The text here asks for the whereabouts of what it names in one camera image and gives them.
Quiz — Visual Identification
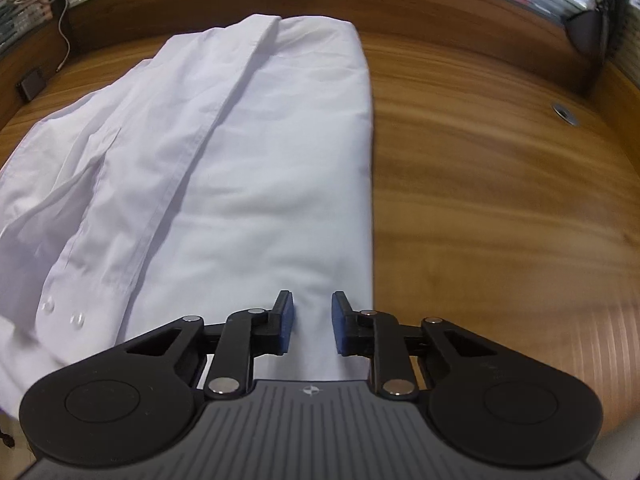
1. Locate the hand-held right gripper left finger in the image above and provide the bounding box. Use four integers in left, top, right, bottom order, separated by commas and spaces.
125, 289, 297, 401

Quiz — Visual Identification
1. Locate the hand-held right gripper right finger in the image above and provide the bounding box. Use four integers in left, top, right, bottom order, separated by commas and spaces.
331, 290, 501, 401

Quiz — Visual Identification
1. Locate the white shirt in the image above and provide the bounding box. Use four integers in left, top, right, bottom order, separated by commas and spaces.
0, 14, 375, 418

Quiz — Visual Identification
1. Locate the black outlet box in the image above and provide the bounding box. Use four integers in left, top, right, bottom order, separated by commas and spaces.
15, 69, 48, 101

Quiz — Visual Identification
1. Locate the grey cable grommet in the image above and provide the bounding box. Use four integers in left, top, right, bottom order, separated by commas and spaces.
552, 102, 580, 126

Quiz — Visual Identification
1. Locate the white cable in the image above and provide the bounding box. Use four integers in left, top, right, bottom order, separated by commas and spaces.
7, 0, 71, 72

